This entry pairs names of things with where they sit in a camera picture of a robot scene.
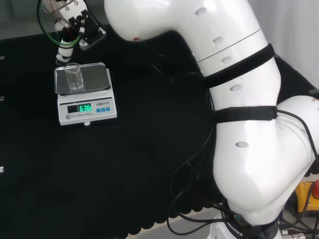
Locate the white electronic balance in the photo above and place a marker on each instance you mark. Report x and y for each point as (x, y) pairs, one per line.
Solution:
(87, 112)

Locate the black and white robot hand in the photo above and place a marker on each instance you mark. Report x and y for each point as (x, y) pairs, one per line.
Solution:
(67, 15)

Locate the black bench cloth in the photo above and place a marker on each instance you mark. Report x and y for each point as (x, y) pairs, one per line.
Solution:
(124, 161)

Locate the clear glass beaker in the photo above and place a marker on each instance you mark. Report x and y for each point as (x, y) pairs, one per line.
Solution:
(74, 79)

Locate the yellow stop button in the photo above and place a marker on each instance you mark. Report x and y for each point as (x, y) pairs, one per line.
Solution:
(305, 196)

